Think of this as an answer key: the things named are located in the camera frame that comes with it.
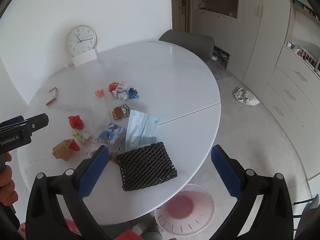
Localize pink plastic bin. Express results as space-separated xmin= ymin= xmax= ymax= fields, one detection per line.
xmin=154 ymin=184 xmax=216 ymax=234

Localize white plastic bag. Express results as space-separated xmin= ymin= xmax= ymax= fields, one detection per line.
xmin=232 ymin=87 xmax=260 ymax=106

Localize grey chair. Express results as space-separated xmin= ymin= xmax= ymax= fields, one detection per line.
xmin=296 ymin=194 xmax=320 ymax=240
xmin=159 ymin=29 xmax=215 ymax=64

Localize shoes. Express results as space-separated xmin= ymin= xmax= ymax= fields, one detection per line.
xmin=213 ymin=47 xmax=230 ymax=61

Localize brown patterned wrapper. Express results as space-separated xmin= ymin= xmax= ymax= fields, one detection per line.
xmin=112 ymin=104 xmax=132 ymax=121

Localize tan red crumpled wrapper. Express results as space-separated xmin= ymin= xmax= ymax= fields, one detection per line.
xmin=52 ymin=139 xmax=81 ymax=162

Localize red patterned cushion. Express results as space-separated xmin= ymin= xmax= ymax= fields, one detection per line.
xmin=65 ymin=219 xmax=83 ymax=237

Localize patterned door mat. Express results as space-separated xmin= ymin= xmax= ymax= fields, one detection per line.
xmin=206 ymin=59 xmax=232 ymax=80

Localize black foam net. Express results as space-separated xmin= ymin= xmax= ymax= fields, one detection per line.
xmin=115 ymin=142 xmax=178 ymax=192

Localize person's left hand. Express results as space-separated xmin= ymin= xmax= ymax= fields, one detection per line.
xmin=0 ymin=152 xmax=18 ymax=207

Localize row of books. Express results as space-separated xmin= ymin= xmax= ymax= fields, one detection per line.
xmin=292 ymin=0 xmax=316 ymax=15

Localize black cable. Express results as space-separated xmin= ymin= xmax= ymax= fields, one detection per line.
xmin=294 ymin=198 xmax=316 ymax=205

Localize blue white packet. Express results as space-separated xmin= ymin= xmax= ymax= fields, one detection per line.
xmin=98 ymin=122 xmax=127 ymax=145

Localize white dish rack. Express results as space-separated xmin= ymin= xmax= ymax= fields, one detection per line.
xmin=299 ymin=45 xmax=320 ymax=70

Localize round wall clock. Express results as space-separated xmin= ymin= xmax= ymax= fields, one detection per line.
xmin=65 ymin=24 xmax=97 ymax=57

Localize crumpled red paper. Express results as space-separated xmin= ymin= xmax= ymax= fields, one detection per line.
xmin=68 ymin=115 xmax=84 ymax=130

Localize tall beige cabinet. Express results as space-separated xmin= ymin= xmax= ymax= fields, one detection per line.
xmin=190 ymin=0 xmax=293 ymax=95

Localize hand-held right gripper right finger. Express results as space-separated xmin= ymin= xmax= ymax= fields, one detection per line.
xmin=209 ymin=144 xmax=293 ymax=240

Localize red white small box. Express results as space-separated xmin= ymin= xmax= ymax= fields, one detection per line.
xmin=46 ymin=86 xmax=59 ymax=105

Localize blue face mask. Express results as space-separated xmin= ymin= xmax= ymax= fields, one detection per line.
xmin=125 ymin=109 xmax=160 ymax=153

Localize beige drawer cabinet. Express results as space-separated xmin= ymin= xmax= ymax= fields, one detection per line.
xmin=262 ymin=44 xmax=320 ymax=180

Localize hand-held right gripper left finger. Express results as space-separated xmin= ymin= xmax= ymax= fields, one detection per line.
xmin=25 ymin=145 xmax=110 ymax=240

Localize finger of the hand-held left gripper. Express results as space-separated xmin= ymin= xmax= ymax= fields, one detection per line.
xmin=0 ymin=115 xmax=25 ymax=130
xmin=24 ymin=113 xmax=49 ymax=137

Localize blue wrapper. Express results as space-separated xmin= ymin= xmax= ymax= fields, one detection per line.
xmin=128 ymin=87 xmax=140 ymax=100

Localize white printed paper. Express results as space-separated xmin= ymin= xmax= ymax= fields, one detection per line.
xmin=112 ymin=83 xmax=130 ymax=101

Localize yellow green crumpled wrapper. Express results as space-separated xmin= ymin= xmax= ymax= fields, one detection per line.
xmin=72 ymin=129 xmax=92 ymax=145

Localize white card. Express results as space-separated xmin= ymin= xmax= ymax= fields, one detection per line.
xmin=72 ymin=48 xmax=98 ymax=67

